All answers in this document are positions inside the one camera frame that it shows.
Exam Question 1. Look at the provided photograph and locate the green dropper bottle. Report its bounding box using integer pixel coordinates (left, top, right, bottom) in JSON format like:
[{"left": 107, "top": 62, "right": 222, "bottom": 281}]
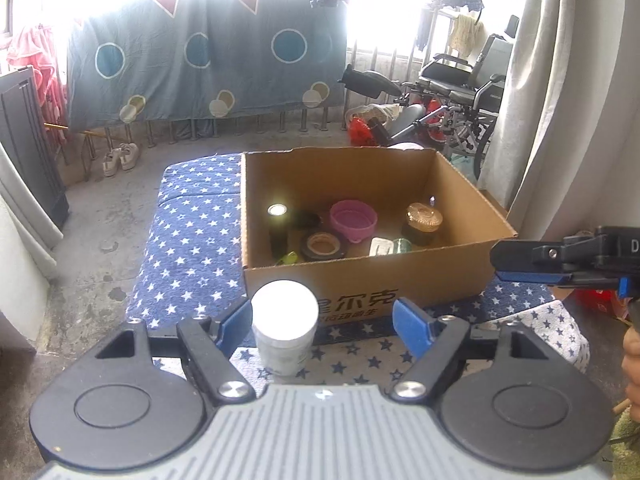
[{"left": 393, "top": 237, "right": 412, "bottom": 254}]

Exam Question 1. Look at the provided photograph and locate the black folded panel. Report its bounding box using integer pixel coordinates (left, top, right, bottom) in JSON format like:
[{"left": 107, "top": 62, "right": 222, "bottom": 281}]
[{"left": 1, "top": 66, "right": 68, "bottom": 229}]

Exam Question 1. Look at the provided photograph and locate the black wheelchair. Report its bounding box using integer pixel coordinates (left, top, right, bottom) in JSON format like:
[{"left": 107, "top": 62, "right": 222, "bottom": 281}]
[{"left": 404, "top": 15, "right": 520, "bottom": 177}]

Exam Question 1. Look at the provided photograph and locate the pink silicone bowl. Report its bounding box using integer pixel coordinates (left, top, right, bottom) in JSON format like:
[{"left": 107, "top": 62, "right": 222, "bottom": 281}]
[{"left": 329, "top": 200, "right": 378, "bottom": 244}]

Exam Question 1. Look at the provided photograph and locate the brown cardboard box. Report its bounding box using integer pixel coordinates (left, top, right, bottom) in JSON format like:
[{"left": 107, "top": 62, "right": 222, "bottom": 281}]
[{"left": 241, "top": 148, "right": 516, "bottom": 324}]

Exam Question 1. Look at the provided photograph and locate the black scooter seat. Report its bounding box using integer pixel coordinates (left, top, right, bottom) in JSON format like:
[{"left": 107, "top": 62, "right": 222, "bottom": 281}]
[{"left": 338, "top": 64, "right": 402, "bottom": 99}]

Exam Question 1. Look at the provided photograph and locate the blue hanging bedsheet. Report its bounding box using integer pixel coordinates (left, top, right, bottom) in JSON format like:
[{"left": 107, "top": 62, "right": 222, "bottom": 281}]
[{"left": 67, "top": 0, "right": 347, "bottom": 130}]

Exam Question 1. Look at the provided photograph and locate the red hanging cloth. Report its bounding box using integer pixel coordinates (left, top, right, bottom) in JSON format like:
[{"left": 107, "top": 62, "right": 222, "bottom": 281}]
[{"left": 6, "top": 25, "right": 67, "bottom": 125}]

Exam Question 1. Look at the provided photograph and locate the red plastic bag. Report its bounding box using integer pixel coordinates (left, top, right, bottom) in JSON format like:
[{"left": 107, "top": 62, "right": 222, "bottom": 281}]
[{"left": 347, "top": 116, "right": 376, "bottom": 146}]

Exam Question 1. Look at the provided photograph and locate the person's right hand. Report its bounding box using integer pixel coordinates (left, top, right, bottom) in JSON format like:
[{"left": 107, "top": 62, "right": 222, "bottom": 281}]
[{"left": 622, "top": 327, "right": 640, "bottom": 422}]

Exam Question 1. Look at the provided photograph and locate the star pattern table cloth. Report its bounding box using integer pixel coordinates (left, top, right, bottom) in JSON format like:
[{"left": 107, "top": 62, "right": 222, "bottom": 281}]
[{"left": 126, "top": 154, "right": 590, "bottom": 387}]

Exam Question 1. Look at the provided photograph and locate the white supplement bottle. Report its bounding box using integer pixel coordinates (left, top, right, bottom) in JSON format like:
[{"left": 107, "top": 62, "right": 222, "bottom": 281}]
[{"left": 250, "top": 280, "right": 319, "bottom": 377}]

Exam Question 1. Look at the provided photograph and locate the grey curtain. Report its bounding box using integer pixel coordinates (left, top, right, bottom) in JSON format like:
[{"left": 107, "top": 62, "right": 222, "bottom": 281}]
[{"left": 480, "top": 0, "right": 639, "bottom": 240}]

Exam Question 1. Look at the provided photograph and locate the gold lid dark jar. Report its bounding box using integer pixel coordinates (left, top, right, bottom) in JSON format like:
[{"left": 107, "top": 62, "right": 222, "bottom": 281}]
[{"left": 401, "top": 203, "right": 444, "bottom": 246}]

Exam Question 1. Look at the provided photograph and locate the black tape roll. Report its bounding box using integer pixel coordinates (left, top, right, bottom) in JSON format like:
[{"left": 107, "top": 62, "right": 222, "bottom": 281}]
[{"left": 300, "top": 230, "right": 348, "bottom": 262}]

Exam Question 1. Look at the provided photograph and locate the black oval case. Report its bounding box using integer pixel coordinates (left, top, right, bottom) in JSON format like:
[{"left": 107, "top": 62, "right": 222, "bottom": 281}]
[{"left": 291, "top": 210, "right": 322, "bottom": 230}]

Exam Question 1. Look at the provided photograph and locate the white shoes pair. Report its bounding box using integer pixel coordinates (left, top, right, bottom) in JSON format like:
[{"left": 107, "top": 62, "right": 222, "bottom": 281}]
[{"left": 102, "top": 143, "right": 140, "bottom": 178}]

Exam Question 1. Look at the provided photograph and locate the green black tube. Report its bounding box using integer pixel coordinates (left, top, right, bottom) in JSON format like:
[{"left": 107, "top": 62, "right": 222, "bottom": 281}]
[{"left": 267, "top": 203, "right": 299, "bottom": 266}]

